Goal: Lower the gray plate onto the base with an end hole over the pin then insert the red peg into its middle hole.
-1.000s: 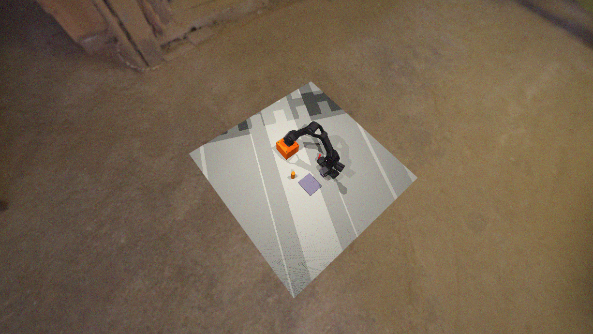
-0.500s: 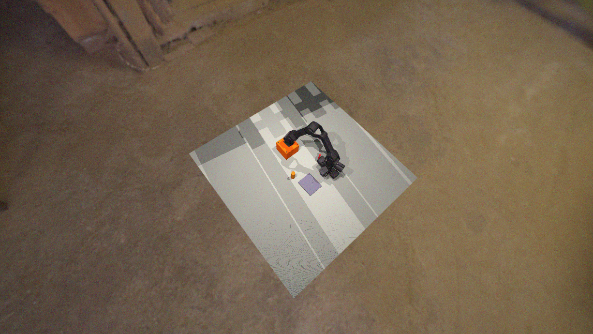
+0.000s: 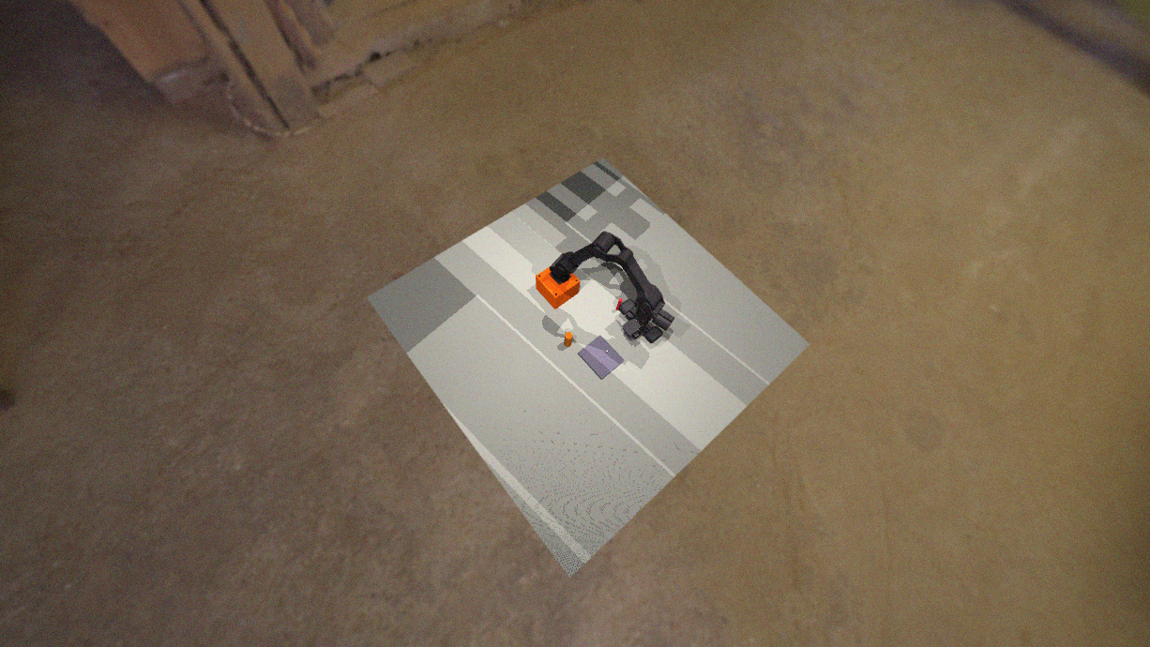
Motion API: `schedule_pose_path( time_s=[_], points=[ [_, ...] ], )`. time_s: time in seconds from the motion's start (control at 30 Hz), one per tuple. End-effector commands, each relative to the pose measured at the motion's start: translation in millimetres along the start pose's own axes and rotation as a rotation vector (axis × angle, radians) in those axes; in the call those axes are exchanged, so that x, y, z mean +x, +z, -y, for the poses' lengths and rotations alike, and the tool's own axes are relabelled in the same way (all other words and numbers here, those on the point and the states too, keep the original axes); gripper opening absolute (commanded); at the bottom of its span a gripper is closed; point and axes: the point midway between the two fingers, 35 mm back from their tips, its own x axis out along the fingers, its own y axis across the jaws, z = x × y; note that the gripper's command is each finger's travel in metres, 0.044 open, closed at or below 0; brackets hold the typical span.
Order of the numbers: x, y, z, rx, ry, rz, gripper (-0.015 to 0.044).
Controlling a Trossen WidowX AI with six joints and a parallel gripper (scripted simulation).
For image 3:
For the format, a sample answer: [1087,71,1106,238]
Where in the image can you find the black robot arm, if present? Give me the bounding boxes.
[549,231,674,339]

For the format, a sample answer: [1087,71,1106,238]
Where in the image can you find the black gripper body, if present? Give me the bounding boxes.
[618,299,664,342]

